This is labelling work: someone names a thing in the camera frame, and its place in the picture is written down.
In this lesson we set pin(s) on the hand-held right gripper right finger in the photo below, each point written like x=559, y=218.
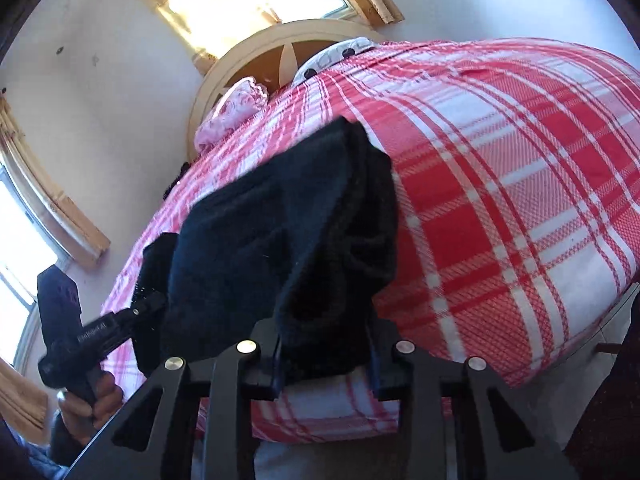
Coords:
x=385, y=380

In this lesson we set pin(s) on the pink floral pillow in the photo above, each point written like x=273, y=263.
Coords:
x=232, y=110

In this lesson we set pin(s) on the white patterned pillow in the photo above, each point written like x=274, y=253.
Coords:
x=330, y=57

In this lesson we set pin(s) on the person's left hand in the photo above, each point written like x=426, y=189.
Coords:
x=102, y=402

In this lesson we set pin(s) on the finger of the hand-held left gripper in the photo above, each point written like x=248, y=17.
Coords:
x=149, y=305

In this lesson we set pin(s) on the black pants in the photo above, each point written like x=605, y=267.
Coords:
x=280, y=210

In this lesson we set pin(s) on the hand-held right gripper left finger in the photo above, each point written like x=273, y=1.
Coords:
x=262, y=380

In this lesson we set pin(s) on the black cloth item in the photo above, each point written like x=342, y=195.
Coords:
x=172, y=185

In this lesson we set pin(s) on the red plaid bed sheet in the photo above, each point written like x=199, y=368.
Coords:
x=500, y=185

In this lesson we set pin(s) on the person's left forearm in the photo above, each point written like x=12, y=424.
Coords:
x=67, y=445

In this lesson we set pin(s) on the dark wooden furniture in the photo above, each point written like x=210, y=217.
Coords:
x=620, y=410

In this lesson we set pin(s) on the side wall window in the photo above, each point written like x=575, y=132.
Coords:
x=15, y=270

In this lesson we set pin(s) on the cream wooden headboard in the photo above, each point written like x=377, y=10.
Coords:
x=250, y=55

